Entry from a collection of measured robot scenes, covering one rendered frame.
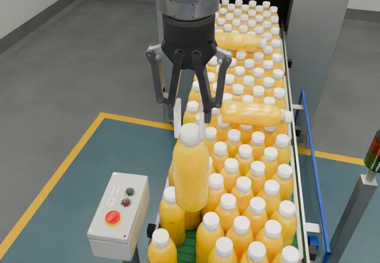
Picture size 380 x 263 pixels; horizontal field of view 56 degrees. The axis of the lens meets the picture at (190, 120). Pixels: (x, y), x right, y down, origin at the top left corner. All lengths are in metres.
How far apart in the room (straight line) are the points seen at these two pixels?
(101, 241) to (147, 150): 1.77
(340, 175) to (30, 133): 2.31
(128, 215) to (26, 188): 1.75
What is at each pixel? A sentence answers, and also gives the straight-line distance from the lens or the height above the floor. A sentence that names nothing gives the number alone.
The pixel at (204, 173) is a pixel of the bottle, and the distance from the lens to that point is 0.70.
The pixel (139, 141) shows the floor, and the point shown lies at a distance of 2.73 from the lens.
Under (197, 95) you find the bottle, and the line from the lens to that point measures 1.32.
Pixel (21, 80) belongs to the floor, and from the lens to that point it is 3.73.
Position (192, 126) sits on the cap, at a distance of 0.65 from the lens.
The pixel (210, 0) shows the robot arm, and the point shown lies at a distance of 0.48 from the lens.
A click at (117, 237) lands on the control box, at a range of 0.89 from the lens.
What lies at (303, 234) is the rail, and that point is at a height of 0.98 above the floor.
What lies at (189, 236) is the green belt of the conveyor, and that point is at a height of 0.90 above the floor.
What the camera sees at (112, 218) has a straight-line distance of 0.91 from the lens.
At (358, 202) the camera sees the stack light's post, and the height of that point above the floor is 1.02.
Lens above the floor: 1.84
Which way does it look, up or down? 40 degrees down
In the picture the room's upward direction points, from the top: straight up
